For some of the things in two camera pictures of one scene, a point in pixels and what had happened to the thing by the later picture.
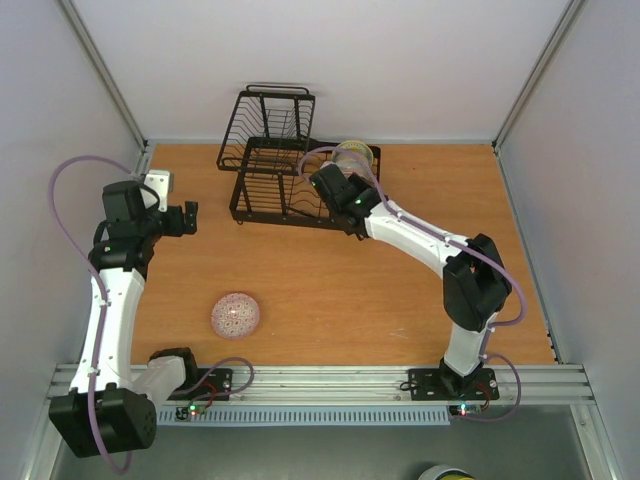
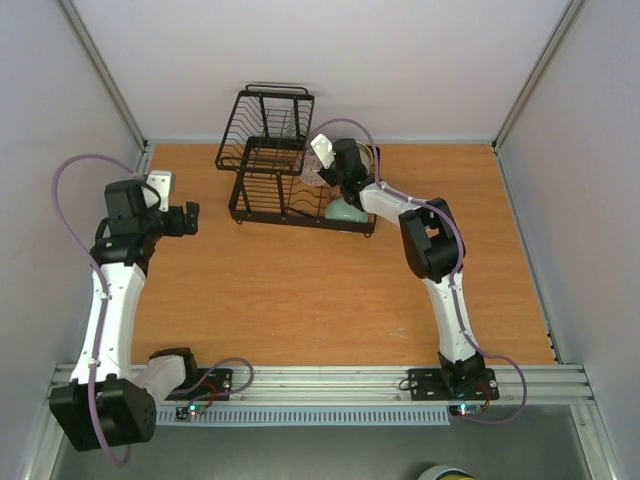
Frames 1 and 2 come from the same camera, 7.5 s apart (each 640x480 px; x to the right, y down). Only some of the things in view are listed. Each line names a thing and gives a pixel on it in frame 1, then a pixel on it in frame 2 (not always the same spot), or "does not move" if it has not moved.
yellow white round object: [445, 472] does not move
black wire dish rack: [267, 142] does not move
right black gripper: [326, 178] -> [331, 175]
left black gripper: [177, 226] does not move
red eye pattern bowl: [235, 315] -> [311, 167]
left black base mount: [214, 384] does not move
